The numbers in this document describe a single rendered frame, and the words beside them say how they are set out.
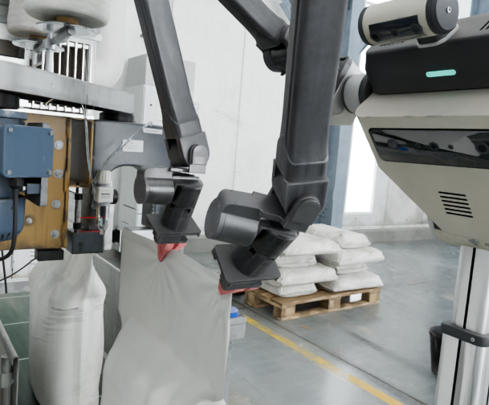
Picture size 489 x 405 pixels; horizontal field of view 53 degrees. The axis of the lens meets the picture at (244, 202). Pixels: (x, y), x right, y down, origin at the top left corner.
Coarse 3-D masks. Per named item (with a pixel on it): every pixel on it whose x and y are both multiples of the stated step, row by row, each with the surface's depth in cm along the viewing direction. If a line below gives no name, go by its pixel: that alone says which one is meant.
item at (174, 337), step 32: (128, 256) 118; (128, 288) 118; (160, 288) 105; (192, 288) 91; (128, 320) 116; (160, 320) 105; (192, 320) 91; (224, 320) 82; (128, 352) 108; (160, 352) 102; (192, 352) 91; (224, 352) 81; (128, 384) 100; (160, 384) 94; (192, 384) 89; (224, 384) 82
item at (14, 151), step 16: (0, 128) 84; (16, 128) 85; (32, 128) 87; (48, 128) 90; (0, 144) 84; (16, 144) 85; (32, 144) 88; (48, 144) 91; (0, 160) 84; (16, 160) 85; (32, 160) 88; (48, 160) 91; (16, 176) 86; (32, 176) 89; (48, 176) 92
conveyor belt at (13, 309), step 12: (0, 300) 268; (12, 300) 269; (24, 300) 271; (0, 312) 250; (12, 312) 251; (24, 312) 253; (12, 324) 236; (24, 324) 237; (12, 336) 222; (24, 336) 223; (24, 348) 210; (24, 360) 199; (24, 372) 189; (24, 384) 180; (24, 396) 172
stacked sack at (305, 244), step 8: (296, 240) 393; (304, 240) 400; (312, 240) 405; (320, 240) 407; (328, 240) 413; (288, 248) 379; (296, 248) 383; (304, 248) 388; (312, 248) 392; (320, 248) 397; (328, 248) 402; (336, 248) 408
